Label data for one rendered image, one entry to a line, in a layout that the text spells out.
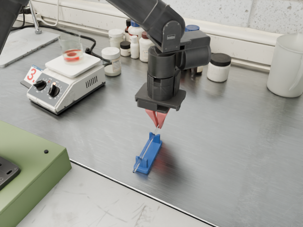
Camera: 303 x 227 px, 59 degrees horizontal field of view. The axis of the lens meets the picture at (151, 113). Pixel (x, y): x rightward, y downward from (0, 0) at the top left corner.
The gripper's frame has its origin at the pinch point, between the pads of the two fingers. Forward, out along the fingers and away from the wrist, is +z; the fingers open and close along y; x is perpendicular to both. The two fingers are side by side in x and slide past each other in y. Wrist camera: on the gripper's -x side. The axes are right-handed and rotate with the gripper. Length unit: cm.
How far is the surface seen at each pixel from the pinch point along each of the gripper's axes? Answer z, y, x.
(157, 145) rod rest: 2.2, -1.3, 4.8
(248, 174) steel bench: 3.1, -22.2, 5.0
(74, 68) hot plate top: -5.5, 28.5, -8.1
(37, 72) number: 0.3, 44.6, -9.8
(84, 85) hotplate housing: -0.9, 25.6, -7.0
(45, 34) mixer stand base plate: 2, 66, -40
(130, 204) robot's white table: 3.3, -1.5, 20.6
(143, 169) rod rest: 2.3, -0.9, 12.6
